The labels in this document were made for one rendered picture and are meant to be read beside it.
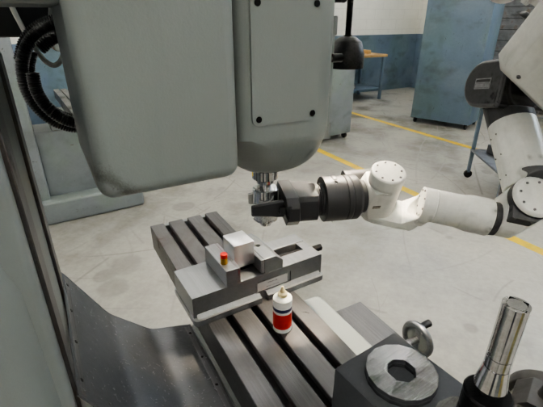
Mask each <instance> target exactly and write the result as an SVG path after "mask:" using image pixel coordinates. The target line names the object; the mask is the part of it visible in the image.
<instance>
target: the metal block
mask: <svg viewBox="0 0 543 407"><path fill-rule="evenodd" d="M223 249H224V251H225V252H226V253H227V254H228V255H229V256H230V257H231V258H232V259H233V260H234V261H235V262H236V263H237V264H238V265H239V267H242V266H246V265H249V264H252V263H254V262H255V252H254V241H253V240H252V239H251V238H250V237H249V236H248V235H246V234H245V233H244V232H243V231H242V230H241V231H238V232H235V233H230V234H227V235H224V236H223Z"/></svg>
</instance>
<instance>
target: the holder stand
mask: <svg viewBox="0 0 543 407"><path fill-rule="evenodd" d="M461 388H462V383H461V382H459V381H458V380H456V379H455V378H454V377H452V376H451V375H449V374H448V373H447V372H446V371H445V370H443V369H442V368H441V367H439V366H438V365H436V364H435V363H433V362H432V361H431V360H430V359H429V358H427V357H426V356H425V355H423V354H422V353H420V352H419V351H418V350H416V349H415V348H414V347H413V346H411V345H410V344H409V343H407V342H406V341H404V340H403V339H402V338H400V337H399V336H398V335H397V334H391V335H390V336H388V337H387V338H385V339H383V340H382V341H380V342H378V343H377V344H376V345H374V346H372V347H370V348H368V349H367V350H365V351H364V352H362V353H360V354H359V355H357V356H356V357H354V358H352V359H350V360H348V361H347V362H345V363H344V364H342V365H340V366H339V367H337V368H336V369H335V381H334V389H333V398H332V407H457V402H458V399H459V396H460V393H461Z"/></svg>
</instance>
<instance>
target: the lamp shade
mask: <svg viewBox="0 0 543 407"><path fill-rule="evenodd" d="M335 53H342V54H343V55H344V60H343V62H333V69H363V68H364V48H363V44H362V42H361V41H360V40H359V39H358V38H357V37H355V36H352V35H350V36H345V35H343V36H340V37H339V38H338V39H336V40H335V49H334V54H335Z"/></svg>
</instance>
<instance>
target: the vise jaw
mask: <svg viewBox="0 0 543 407"><path fill-rule="evenodd" d="M247 235H248V236H249V237H250V238H251V239H252V240H253V241H254V252H255V262H254V263H252V264H253V265H254V266H255V267H256V268H257V269H258V270H259V271H260V272H261V273H264V274H265V273H268V272H270V271H274V270H277V269H279V268H281V267H283V259H282V258H281V257H280V256H279V255H278V254H277V253H276V252H274V251H273V250H272V249H271V248H270V247H269V246H268V245H266V244H265V243H264V242H263V241H262V240H260V239H259V238H258V237H256V236H255V235H254V234H252V233H250V234H247Z"/></svg>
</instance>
